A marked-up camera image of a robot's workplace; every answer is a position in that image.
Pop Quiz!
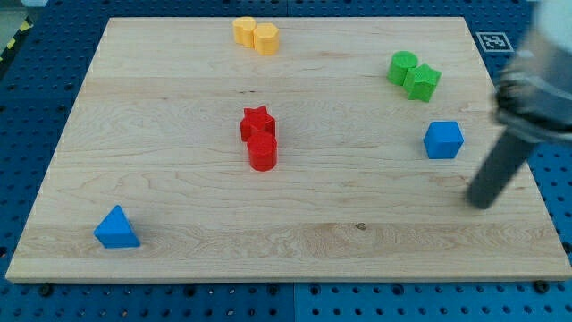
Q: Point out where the blue cube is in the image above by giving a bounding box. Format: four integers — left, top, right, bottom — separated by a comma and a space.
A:
423, 121, 465, 159

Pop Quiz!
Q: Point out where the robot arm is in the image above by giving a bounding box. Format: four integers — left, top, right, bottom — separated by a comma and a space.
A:
494, 0, 571, 144

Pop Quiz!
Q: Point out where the blue triangle block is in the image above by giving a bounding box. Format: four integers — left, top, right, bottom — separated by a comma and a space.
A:
93, 205, 140, 249

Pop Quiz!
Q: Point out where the red cylinder block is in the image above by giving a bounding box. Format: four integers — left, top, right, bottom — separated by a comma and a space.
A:
247, 131, 277, 172

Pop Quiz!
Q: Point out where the red star block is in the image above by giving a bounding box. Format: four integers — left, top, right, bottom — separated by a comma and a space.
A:
240, 106, 276, 142

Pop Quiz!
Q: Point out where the wooden board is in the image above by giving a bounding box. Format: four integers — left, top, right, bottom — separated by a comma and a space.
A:
6, 17, 571, 284

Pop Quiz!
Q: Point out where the yellow hexagon block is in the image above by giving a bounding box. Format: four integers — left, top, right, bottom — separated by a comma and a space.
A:
253, 22, 280, 55

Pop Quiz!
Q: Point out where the yellow heart block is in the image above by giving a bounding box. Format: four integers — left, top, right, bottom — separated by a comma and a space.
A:
232, 16, 257, 48

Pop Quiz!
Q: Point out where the green cylinder block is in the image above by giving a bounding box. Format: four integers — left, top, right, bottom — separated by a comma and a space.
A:
387, 51, 418, 86

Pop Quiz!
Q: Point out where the green star block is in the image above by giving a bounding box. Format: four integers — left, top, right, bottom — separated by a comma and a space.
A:
403, 64, 442, 102

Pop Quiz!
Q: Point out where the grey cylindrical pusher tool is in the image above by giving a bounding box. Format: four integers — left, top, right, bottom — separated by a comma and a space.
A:
466, 130, 535, 209

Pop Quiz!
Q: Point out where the white fiducial marker tag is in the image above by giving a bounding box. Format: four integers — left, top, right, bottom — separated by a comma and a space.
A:
476, 31, 514, 53

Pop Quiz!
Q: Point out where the yellow black hazard tape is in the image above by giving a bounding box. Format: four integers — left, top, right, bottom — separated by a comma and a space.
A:
1, 16, 34, 64

